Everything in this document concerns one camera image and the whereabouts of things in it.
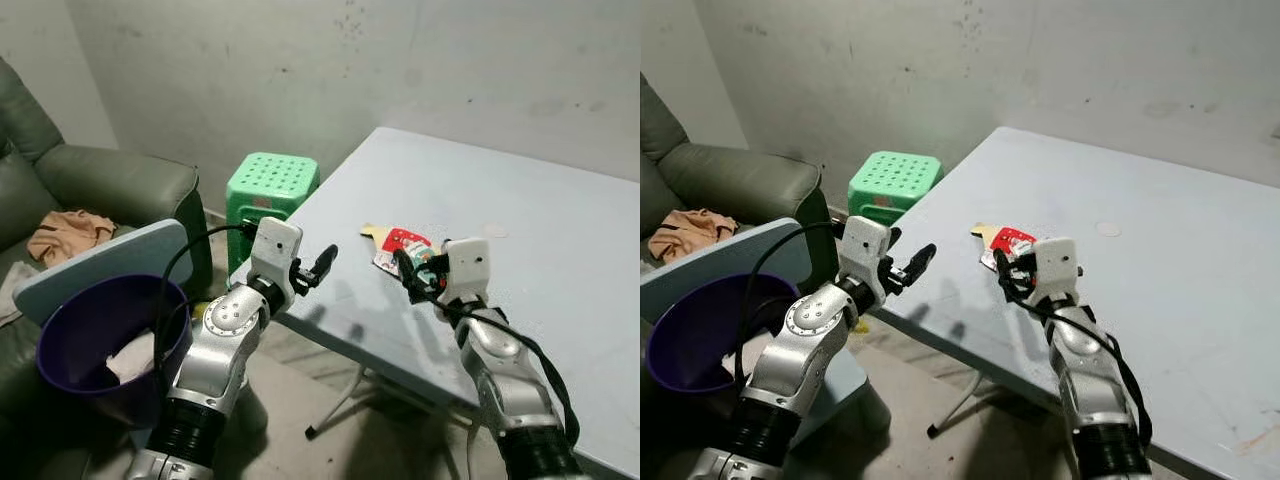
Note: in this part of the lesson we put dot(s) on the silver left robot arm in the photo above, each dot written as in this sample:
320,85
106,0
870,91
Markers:
220,345
800,340

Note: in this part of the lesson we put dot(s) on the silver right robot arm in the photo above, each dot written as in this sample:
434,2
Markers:
505,385
1095,390

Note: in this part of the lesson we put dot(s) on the purple plastic rubbish bin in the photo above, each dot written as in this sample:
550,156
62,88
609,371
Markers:
690,335
85,325

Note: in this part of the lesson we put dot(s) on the red white snack wrapper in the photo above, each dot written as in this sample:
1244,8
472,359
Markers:
398,241
1008,241

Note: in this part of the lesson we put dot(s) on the green plastic stool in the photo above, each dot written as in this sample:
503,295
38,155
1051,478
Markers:
893,182
270,185

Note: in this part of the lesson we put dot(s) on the small yellow object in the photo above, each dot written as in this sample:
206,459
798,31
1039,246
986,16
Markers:
205,310

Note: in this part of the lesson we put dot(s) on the white metal table leg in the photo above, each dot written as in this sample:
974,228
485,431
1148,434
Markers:
338,398
958,402

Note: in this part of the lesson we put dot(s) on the white crumpled paper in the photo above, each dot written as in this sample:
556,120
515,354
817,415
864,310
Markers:
742,365
132,358

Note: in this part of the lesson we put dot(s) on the green leather sofa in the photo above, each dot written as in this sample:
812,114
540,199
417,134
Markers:
740,180
110,185

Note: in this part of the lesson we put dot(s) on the peach crumpled cloth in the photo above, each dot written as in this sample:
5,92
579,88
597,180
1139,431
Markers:
690,232
68,235

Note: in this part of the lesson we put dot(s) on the white cloth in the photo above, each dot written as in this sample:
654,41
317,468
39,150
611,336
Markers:
12,292

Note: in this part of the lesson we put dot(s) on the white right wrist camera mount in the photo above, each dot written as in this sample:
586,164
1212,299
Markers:
1058,268
466,268

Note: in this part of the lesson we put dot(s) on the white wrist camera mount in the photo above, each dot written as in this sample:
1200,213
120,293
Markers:
273,245
466,268
1058,268
863,243

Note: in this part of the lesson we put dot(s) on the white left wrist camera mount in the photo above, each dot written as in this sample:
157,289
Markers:
273,245
863,243

